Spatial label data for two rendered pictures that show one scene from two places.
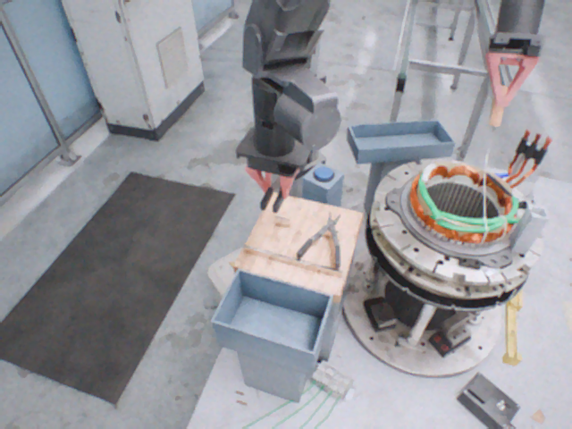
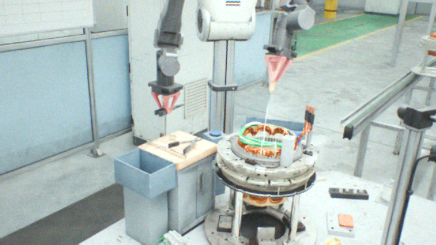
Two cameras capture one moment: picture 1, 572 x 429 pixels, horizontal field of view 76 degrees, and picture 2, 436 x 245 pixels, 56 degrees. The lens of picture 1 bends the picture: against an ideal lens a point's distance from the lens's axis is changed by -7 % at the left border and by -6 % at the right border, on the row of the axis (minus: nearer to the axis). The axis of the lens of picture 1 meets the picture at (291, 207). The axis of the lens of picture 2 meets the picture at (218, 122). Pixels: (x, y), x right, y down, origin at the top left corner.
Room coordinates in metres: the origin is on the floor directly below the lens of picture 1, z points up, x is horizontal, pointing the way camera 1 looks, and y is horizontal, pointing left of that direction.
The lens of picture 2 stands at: (-0.70, -0.57, 1.65)
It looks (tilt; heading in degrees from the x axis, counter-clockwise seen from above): 21 degrees down; 19
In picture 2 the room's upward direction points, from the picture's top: 2 degrees clockwise
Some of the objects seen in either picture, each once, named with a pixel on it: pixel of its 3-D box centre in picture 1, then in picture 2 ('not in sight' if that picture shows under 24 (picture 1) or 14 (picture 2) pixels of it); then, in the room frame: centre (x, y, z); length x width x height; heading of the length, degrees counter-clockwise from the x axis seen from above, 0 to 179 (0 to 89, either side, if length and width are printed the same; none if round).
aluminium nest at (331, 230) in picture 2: not in sight; (340, 223); (0.64, -0.58, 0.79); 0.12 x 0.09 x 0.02; 9
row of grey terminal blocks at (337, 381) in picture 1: (332, 379); (175, 241); (0.31, -0.09, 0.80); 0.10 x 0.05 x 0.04; 58
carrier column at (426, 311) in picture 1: (423, 319); (238, 214); (0.39, -0.27, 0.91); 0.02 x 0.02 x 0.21
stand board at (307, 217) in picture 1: (302, 242); (178, 148); (0.47, -0.02, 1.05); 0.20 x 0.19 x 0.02; 161
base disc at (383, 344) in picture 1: (420, 298); (259, 226); (0.51, -0.31, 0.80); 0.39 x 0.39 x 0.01
